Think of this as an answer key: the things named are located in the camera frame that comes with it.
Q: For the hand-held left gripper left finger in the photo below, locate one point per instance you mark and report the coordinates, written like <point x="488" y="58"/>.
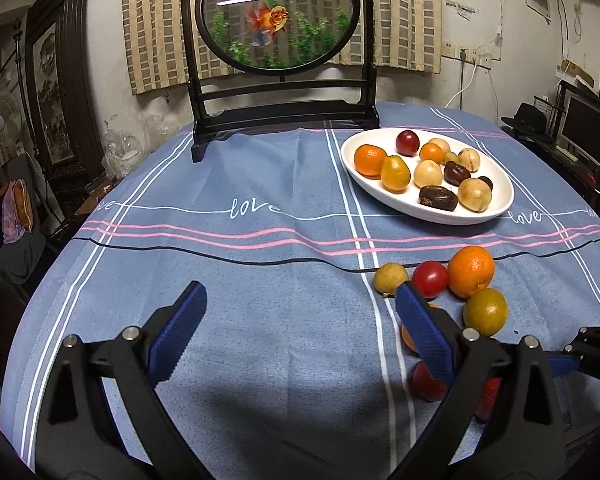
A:
<point x="180" y="330"/>

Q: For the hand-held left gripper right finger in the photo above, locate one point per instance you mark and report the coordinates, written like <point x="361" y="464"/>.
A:
<point x="425" y="335"/>

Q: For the white plate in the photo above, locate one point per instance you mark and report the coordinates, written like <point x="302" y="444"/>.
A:
<point x="380" y="195"/>

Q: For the large tan round fruit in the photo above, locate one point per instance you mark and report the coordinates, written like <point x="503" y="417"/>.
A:
<point x="474" y="195"/>

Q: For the orange tangerine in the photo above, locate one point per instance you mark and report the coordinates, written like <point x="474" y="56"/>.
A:
<point x="370" y="160"/>

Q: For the small orange fruit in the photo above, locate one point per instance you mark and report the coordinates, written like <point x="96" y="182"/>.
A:
<point x="408" y="337"/>

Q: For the red tomato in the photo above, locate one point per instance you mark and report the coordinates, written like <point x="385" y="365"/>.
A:
<point x="430" y="280"/>
<point x="426" y="385"/>

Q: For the yellow round fruit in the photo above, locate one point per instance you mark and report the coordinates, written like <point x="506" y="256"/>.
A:
<point x="485" y="311"/>

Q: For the small yellowish round fruit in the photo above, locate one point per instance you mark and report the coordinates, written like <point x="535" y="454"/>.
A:
<point x="390" y="278"/>

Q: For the blue plaid tablecloth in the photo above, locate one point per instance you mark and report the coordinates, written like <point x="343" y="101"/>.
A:
<point x="230" y="285"/>

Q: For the large orange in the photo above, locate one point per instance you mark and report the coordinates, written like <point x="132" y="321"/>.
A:
<point x="471" y="271"/>

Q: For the red round fruit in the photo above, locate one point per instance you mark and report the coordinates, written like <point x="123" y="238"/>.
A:
<point x="487" y="397"/>

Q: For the dark brown date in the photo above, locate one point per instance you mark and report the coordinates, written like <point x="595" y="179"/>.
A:
<point x="456" y="174"/>
<point x="437" y="197"/>

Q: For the yellow oval fruit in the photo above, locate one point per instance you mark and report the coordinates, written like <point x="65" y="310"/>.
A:
<point x="395" y="174"/>

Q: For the small dark brown fruit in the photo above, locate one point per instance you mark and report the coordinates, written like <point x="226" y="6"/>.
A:
<point x="486" y="183"/>

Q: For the dark cloth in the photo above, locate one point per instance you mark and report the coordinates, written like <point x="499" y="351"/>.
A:
<point x="20" y="257"/>

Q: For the black side desk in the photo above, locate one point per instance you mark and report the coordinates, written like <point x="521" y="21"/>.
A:
<point x="555" y="185"/>

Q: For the small olive fruit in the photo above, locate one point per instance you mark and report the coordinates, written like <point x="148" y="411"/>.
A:
<point x="450" y="157"/>

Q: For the tan spotted round fruit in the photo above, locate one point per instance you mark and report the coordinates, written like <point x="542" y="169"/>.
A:
<point x="469" y="160"/>

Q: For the small orange kumquat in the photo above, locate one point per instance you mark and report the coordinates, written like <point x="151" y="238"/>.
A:
<point x="431" y="152"/>

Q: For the clear plastic bag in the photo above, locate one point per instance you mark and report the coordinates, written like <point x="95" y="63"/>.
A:
<point x="122" y="147"/>

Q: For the dark red plum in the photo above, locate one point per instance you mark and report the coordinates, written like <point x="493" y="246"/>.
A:
<point x="407" y="142"/>

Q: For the orange pink plastic bag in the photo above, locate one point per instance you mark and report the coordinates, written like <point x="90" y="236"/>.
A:
<point x="17" y="210"/>

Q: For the white power strip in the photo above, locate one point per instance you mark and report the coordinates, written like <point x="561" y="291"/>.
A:
<point x="566" y="153"/>

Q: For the computer monitor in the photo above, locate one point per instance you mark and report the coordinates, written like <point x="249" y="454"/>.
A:
<point x="590" y="130"/>

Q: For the black hat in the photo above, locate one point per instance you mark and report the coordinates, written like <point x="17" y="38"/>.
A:
<point x="527" y="117"/>

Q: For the white electric fan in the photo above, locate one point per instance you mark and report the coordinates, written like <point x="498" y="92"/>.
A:
<point x="2" y="122"/>

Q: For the dark framed painting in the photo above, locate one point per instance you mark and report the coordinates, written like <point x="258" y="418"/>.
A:
<point x="55" y="85"/>

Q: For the cardboard box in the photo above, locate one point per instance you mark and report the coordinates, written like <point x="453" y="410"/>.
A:
<point x="577" y="74"/>

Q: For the beige checked curtain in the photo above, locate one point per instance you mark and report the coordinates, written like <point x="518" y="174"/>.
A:
<point x="155" y="35"/>

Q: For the white wall socket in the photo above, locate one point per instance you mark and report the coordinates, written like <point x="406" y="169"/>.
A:
<point x="467" y="54"/>

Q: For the goldfish screen with black frame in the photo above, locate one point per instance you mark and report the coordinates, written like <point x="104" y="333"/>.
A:
<point x="280" y="15"/>

